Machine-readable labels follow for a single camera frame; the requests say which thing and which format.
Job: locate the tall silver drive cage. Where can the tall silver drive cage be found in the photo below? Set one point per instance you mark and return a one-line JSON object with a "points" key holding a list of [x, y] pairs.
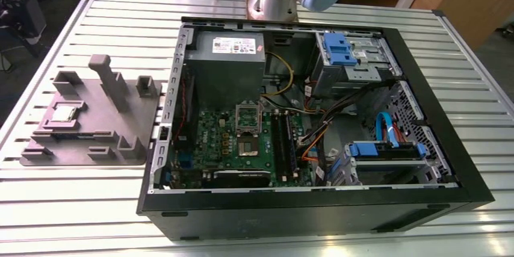
{"points": [[360, 75]]}

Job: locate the grey parts rack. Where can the grey parts rack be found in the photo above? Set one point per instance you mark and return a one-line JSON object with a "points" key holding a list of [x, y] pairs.
{"points": [[96, 109]]}

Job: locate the wooden cabinet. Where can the wooden cabinet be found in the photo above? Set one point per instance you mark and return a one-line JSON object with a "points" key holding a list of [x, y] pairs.
{"points": [[474, 4]]}

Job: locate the black disk, blue carrier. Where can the black disk, blue carrier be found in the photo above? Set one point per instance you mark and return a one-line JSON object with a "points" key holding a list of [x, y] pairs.
{"points": [[363, 149]]}

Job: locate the graphics card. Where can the graphics card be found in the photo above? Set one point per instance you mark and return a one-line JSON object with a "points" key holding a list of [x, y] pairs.
{"points": [[240, 178]]}

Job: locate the black RAM slot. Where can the black RAM slot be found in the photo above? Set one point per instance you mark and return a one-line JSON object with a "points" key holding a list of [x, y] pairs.
{"points": [[287, 142], [276, 142], [292, 142], [280, 142]]}

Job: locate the blue plastic carrier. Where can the blue plastic carrier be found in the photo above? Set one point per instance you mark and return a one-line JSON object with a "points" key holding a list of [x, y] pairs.
{"points": [[339, 49]]}

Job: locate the black PC case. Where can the black PC case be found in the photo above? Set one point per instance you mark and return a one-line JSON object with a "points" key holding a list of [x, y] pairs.
{"points": [[280, 218]]}

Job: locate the blue RAM stick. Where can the blue RAM stick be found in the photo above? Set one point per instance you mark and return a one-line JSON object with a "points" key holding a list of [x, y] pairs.
{"points": [[72, 136]]}

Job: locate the low silver disk bay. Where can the low silver disk bay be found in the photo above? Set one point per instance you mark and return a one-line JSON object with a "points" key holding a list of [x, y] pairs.
{"points": [[392, 165]]}

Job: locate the grey power supply unit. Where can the grey power supply unit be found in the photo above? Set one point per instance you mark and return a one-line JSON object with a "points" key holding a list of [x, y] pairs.
{"points": [[224, 82]]}

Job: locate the green motherboard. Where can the green motherboard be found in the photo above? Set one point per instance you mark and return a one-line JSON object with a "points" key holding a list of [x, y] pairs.
{"points": [[212, 127]]}

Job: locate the silver CPU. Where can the silver CPU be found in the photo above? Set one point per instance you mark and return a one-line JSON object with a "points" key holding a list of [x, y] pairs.
{"points": [[62, 114]]}

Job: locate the CPU socket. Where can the CPU socket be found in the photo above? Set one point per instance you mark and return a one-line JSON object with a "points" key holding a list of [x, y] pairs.
{"points": [[248, 146]]}

